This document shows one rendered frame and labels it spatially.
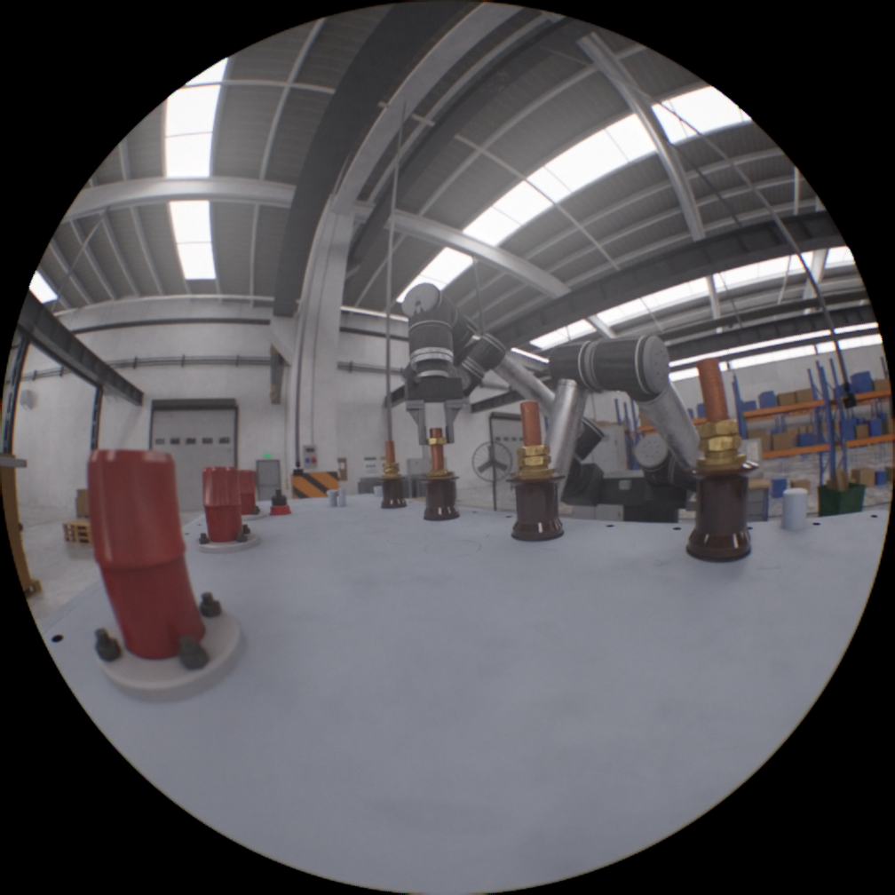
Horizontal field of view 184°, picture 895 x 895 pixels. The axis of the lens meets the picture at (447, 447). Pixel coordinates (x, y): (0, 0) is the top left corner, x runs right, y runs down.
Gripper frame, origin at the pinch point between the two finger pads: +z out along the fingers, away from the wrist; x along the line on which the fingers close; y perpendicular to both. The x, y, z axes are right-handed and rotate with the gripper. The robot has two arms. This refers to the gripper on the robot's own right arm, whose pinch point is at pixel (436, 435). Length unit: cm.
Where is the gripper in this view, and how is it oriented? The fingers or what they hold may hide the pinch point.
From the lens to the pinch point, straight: 63.9
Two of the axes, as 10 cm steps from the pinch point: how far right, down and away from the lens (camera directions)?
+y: 2.4, -0.8, -9.7
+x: 9.7, -0.5, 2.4
